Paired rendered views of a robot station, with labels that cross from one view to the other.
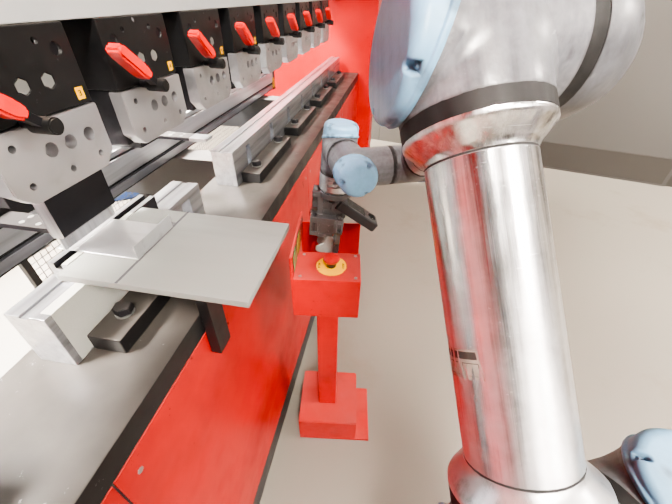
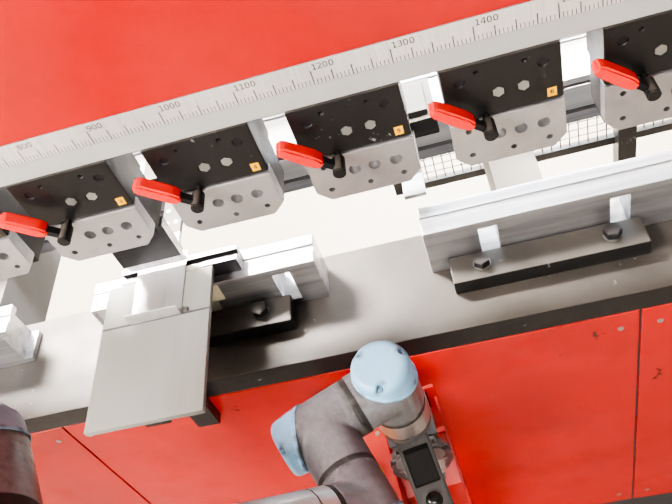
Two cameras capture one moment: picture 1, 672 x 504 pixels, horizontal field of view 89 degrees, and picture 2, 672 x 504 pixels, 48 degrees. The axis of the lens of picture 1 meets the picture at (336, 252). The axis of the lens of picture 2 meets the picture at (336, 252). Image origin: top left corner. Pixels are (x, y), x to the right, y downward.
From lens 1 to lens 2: 1.07 m
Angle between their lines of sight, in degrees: 66
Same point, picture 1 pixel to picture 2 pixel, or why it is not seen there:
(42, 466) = (50, 384)
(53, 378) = not seen: hidden behind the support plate
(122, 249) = (141, 304)
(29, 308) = (102, 293)
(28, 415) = (80, 348)
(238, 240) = (165, 379)
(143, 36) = (208, 150)
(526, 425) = not seen: outside the picture
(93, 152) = (130, 236)
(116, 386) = not seen: hidden behind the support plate
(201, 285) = (101, 389)
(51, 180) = (89, 250)
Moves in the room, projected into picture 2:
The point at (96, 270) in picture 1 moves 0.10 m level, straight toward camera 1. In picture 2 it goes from (115, 308) to (72, 357)
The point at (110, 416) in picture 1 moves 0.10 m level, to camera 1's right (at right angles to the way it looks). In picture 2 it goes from (79, 395) to (78, 446)
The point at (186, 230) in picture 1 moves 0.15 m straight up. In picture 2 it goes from (176, 328) to (130, 267)
